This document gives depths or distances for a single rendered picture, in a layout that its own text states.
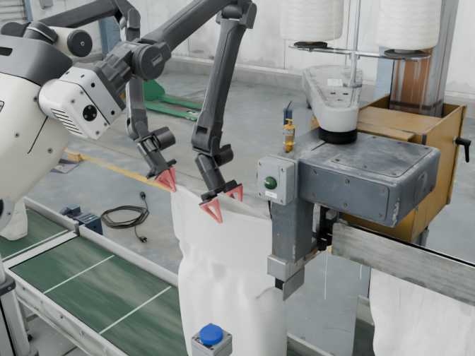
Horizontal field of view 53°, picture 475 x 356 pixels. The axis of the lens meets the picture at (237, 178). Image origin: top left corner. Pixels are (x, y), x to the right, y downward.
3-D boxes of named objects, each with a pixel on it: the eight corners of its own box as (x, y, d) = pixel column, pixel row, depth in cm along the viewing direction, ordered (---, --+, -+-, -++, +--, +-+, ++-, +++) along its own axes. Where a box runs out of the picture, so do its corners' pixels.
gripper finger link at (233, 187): (252, 205, 147) (239, 178, 147) (238, 214, 142) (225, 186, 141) (238, 210, 152) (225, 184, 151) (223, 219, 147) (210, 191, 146)
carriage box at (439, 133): (326, 220, 139) (333, 116, 127) (376, 182, 163) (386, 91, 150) (409, 248, 125) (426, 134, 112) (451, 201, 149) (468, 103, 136)
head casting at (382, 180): (268, 254, 117) (269, 139, 105) (320, 215, 134) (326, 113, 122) (386, 302, 99) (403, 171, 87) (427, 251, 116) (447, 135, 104)
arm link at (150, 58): (220, -35, 132) (249, -33, 127) (231, 11, 141) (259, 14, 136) (105, 51, 110) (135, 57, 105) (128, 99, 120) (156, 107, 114)
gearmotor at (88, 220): (54, 229, 289) (49, 207, 283) (75, 220, 300) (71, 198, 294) (83, 245, 272) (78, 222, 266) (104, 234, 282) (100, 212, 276)
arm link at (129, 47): (102, 59, 108) (117, 63, 105) (130, 32, 112) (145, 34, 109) (121, 90, 115) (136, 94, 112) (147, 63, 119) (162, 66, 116)
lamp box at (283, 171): (257, 196, 106) (257, 159, 103) (269, 189, 110) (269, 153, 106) (285, 205, 102) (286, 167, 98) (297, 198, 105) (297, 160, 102)
